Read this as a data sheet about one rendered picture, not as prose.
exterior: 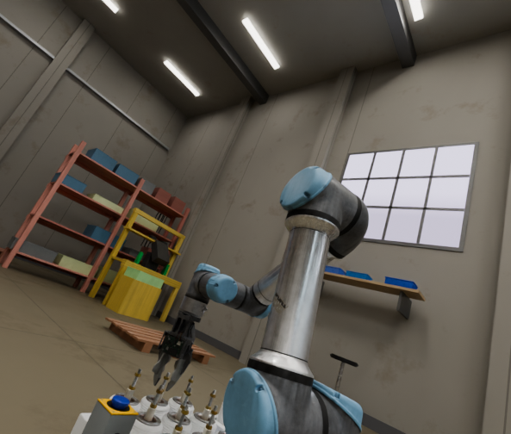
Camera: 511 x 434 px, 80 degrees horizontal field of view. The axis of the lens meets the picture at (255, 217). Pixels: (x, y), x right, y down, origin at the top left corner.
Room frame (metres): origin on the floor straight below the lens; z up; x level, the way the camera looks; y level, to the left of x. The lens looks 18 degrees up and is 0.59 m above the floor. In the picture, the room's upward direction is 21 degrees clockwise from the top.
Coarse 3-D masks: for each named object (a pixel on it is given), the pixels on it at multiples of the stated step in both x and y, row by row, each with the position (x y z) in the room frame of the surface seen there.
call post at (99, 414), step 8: (96, 408) 0.81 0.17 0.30; (104, 408) 0.79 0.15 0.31; (96, 416) 0.80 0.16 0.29; (104, 416) 0.78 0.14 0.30; (112, 416) 0.77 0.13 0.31; (120, 416) 0.79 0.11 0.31; (128, 416) 0.80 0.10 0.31; (136, 416) 0.82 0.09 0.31; (88, 424) 0.81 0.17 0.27; (96, 424) 0.79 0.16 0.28; (104, 424) 0.77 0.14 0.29; (112, 424) 0.78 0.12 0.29; (120, 424) 0.79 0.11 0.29; (128, 424) 0.81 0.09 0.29; (88, 432) 0.80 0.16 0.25; (96, 432) 0.78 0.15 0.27; (104, 432) 0.77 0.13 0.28; (112, 432) 0.79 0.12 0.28; (120, 432) 0.80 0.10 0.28; (128, 432) 0.82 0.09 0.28
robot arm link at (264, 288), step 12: (360, 216) 0.61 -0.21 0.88; (360, 228) 0.63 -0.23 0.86; (336, 240) 0.67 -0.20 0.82; (348, 240) 0.65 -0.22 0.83; (360, 240) 0.67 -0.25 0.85; (336, 252) 0.70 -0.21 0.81; (348, 252) 0.70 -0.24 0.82; (264, 276) 0.88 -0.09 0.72; (276, 276) 0.83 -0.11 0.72; (252, 288) 0.90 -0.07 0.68; (264, 288) 0.87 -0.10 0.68; (252, 300) 0.90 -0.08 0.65; (264, 300) 0.88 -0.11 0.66; (252, 312) 0.93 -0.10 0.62; (264, 312) 0.94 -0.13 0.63
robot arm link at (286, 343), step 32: (288, 192) 0.61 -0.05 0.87; (320, 192) 0.55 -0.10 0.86; (288, 224) 0.61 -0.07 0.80; (320, 224) 0.56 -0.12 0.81; (352, 224) 0.61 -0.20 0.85; (288, 256) 0.58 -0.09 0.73; (320, 256) 0.57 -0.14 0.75; (288, 288) 0.56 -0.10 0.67; (320, 288) 0.57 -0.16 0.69; (288, 320) 0.55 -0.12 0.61; (256, 352) 0.58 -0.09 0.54; (288, 352) 0.54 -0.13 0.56; (256, 384) 0.51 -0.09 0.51; (288, 384) 0.52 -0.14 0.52; (224, 416) 0.57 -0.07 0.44; (256, 416) 0.50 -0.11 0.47; (288, 416) 0.52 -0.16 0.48; (320, 416) 0.55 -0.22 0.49
